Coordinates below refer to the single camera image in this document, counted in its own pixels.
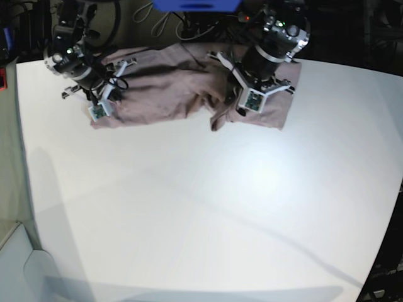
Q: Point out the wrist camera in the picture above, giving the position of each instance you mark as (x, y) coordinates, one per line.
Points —
(252, 100)
(103, 108)

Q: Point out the red clamp at table edge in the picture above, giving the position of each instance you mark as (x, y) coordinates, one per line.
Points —
(3, 80)

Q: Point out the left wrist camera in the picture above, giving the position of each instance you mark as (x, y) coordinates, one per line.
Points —
(252, 100)

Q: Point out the blue box overhead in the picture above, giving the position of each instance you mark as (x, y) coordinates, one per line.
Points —
(196, 5)

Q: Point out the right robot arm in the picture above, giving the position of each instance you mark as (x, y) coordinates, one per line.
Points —
(69, 53)

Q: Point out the mauve t-shirt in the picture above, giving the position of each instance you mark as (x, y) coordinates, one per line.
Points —
(174, 82)

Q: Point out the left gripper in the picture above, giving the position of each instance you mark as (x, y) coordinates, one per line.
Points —
(255, 72)

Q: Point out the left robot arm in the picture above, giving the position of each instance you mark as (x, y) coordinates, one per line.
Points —
(285, 32)

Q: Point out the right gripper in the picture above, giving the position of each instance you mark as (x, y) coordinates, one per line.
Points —
(98, 81)

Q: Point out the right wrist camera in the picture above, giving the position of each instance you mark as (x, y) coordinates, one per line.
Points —
(103, 108)

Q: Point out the black power strip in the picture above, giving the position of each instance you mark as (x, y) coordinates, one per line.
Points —
(249, 18)

